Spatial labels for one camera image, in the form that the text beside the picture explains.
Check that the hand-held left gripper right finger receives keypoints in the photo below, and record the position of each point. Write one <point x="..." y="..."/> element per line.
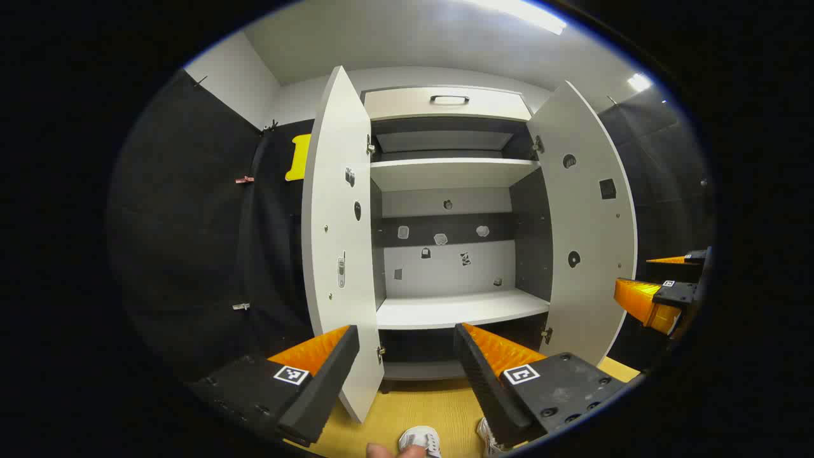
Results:
<point x="483" y="388"/>

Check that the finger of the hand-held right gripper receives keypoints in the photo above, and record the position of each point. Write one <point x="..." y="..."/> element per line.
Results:
<point x="674" y="272"/>
<point x="642" y="302"/>

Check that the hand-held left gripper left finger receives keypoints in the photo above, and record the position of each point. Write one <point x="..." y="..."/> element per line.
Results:
<point x="324" y="394"/>

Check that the white shoe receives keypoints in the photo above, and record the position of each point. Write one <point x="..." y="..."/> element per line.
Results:
<point x="420" y="440"/>
<point x="488" y="434"/>

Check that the cabinet door with headphones sticker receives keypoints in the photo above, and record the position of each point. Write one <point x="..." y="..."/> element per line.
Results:
<point x="585" y="216"/>

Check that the white shoe cabinet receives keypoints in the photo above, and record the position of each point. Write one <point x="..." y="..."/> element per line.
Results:
<point x="445" y="267"/>

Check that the cabinet door with camera sticker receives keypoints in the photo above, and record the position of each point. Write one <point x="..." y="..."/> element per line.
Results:
<point x="337" y="222"/>

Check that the metal door hinge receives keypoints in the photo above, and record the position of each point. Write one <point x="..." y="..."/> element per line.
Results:
<point x="380" y="353"/>
<point x="370" y="145"/>
<point x="547" y="334"/>
<point x="538" y="145"/>

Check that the white cabinet shelf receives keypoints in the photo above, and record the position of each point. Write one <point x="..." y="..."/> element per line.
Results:
<point x="451" y="173"/>
<point x="458" y="310"/>

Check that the white cabinet drawer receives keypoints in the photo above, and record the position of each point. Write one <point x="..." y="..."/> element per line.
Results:
<point x="407" y="105"/>

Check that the black backdrop cloth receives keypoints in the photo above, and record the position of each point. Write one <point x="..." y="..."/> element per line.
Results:
<point x="191" y="242"/>
<point x="661" y="191"/>

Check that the small ceiling light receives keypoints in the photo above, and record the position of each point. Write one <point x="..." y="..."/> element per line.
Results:
<point x="639" y="81"/>

